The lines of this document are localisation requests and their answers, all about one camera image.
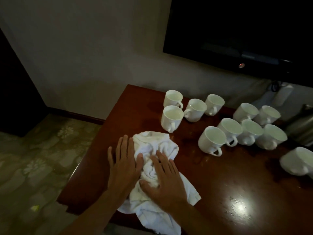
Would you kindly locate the group of white cups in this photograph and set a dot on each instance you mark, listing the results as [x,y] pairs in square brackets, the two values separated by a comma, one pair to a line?
[211,139]

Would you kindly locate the person's left forearm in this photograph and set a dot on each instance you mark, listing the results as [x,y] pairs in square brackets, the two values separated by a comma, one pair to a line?
[93,217]

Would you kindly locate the person's left hand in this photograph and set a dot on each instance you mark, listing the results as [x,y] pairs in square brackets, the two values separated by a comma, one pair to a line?
[123,173]

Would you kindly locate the dark wooden cabinet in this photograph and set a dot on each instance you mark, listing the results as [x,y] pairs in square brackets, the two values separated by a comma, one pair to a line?
[17,95]

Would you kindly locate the small yellow scrap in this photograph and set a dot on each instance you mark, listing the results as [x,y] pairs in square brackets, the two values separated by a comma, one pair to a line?
[35,208]

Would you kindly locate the person's right hand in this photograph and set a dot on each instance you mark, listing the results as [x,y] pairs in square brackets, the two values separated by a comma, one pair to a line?
[168,188]

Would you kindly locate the white cloth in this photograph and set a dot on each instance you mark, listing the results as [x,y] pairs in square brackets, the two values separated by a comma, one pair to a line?
[156,141]

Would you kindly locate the black wall television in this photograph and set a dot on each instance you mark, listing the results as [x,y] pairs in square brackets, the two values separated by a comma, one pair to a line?
[244,21]

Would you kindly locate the steel kettle with black lid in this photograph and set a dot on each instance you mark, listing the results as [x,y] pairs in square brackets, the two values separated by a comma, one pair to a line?
[300,129]

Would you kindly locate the white ceramic cup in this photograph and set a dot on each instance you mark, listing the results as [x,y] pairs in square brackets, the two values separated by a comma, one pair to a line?
[171,118]
[274,134]
[269,113]
[245,111]
[298,159]

